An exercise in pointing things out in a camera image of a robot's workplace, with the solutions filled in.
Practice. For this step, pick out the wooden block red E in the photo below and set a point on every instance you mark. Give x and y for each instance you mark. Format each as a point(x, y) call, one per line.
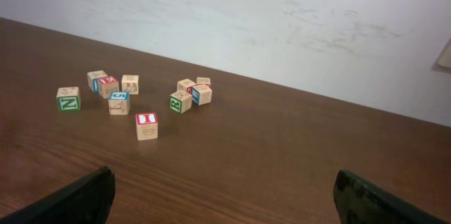
point(107, 85)

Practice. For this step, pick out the wooden block rear plain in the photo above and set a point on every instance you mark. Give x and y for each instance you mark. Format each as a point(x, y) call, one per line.
point(204, 81)

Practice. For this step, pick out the wooden block red I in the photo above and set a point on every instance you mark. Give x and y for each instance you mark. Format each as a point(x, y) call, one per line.
point(146, 126)

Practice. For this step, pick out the wooden block green R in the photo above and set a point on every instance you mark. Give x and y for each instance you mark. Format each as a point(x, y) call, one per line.
point(180, 101)

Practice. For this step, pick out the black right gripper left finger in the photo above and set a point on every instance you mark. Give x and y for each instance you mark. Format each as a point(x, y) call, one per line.
point(85, 201)

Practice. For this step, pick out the wooden block red side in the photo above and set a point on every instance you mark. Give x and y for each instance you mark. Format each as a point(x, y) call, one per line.
point(186, 85)

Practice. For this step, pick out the wooden block green N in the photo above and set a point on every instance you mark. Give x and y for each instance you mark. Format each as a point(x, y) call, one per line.
point(68, 99)

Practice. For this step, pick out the wooden block blue side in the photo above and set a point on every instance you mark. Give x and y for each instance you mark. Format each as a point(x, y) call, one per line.
point(92, 78)

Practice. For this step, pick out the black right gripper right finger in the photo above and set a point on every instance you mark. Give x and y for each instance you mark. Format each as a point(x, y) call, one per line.
point(359, 201)

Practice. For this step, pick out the wooden block blue 5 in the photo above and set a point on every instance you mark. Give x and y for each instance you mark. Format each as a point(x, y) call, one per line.
point(119, 103)

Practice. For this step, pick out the plain wooden picture block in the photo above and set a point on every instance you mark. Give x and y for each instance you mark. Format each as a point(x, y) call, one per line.
point(130, 83)

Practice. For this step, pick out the wooden block blue letter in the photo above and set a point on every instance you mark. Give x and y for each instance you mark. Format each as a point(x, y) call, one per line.
point(201, 94)

